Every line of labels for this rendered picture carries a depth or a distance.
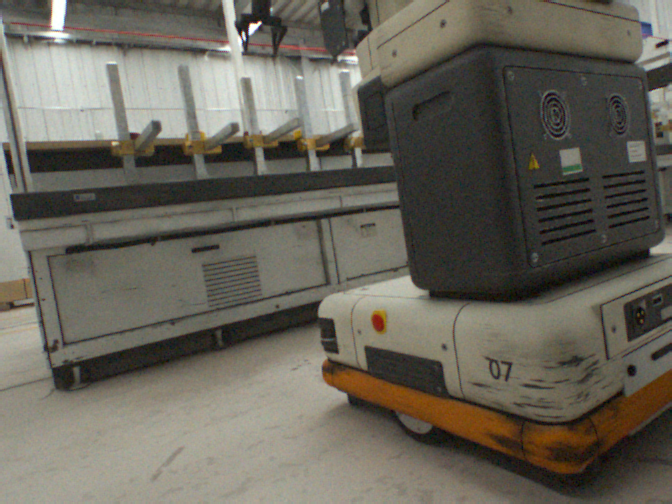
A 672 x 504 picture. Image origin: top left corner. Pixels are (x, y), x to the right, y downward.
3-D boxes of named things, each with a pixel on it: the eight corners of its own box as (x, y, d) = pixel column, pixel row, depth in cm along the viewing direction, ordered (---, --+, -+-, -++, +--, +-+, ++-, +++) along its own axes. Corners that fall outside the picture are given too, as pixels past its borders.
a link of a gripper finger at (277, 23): (254, 52, 141) (255, 17, 137) (275, 53, 145) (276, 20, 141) (265, 53, 136) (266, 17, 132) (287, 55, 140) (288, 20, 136)
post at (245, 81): (269, 192, 193) (250, 74, 191) (261, 192, 191) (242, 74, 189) (266, 193, 196) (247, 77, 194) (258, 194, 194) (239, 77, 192)
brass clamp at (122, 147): (155, 152, 168) (152, 138, 168) (114, 154, 161) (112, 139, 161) (151, 156, 173) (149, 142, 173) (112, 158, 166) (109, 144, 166)
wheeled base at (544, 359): (744, 364, 97) (731, 245, 96) (574, 498, 63) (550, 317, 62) (483, 330, 154) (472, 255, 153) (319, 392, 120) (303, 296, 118)
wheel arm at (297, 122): (305, 127, 170) (303, 115, 170) (296, 127, 168) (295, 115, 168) (257, 153, 206) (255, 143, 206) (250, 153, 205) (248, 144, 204)
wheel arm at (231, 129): (241, 133, 156) (239, 120, 156) (231, 133, 155) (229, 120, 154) (202, 160, 193) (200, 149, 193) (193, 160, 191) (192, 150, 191)
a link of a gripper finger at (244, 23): (233, 50, 137) (233, 14, 133) (255, 52, 141) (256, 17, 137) (243, 52, 132) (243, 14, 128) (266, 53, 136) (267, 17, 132)
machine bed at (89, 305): (675, 222, 442) (664, 129, 438) (50, 397, 168) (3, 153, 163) (601, 228, 500) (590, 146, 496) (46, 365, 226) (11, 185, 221)
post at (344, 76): (364, 172, 220) (348, 69, 217) (358, 173, 218) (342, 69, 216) (360, 174, 223) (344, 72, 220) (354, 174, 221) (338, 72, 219)
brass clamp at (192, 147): (222, 152, 182) (220, 139, 181) (187, 153, 174) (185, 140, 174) (217, 155, 187) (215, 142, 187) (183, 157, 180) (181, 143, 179)
